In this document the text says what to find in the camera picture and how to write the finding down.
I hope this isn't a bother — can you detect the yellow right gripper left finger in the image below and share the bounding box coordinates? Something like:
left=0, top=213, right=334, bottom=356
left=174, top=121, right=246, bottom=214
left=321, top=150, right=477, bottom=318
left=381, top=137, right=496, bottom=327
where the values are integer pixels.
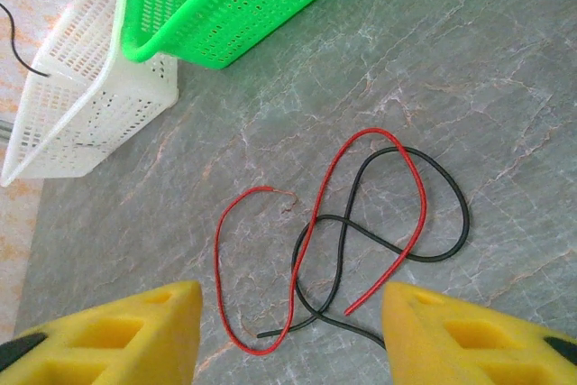
left=0, top=280, right=203, bottom=385

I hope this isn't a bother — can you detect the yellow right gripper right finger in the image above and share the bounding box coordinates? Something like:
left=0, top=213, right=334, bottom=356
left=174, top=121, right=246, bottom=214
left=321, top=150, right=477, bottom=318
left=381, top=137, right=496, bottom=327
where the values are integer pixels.
left=381, top=280, right=577, bottom=385

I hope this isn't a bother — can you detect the black cable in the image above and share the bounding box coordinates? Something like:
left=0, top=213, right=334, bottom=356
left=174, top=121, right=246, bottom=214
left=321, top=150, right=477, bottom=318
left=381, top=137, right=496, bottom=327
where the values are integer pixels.
left=0, top=3, right=51, bottom=78
left=256, top=145, right=471, bottom=350

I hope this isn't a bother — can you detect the red cable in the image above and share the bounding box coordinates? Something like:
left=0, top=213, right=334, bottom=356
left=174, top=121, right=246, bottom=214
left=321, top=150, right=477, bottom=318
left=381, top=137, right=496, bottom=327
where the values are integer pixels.
left=215, top=126, right=428, bottom=355

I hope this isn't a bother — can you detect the white plastic basket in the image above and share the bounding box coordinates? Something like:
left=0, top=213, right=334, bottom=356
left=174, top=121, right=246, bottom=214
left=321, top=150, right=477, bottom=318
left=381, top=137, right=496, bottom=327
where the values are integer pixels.
left=0, top=0, right=180, bottom=188

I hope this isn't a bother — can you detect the green plastic basket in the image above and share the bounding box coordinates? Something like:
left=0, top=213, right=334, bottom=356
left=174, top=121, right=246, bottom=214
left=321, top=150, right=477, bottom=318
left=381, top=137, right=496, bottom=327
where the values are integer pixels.
left=121, top=0, right=384, bottom=71

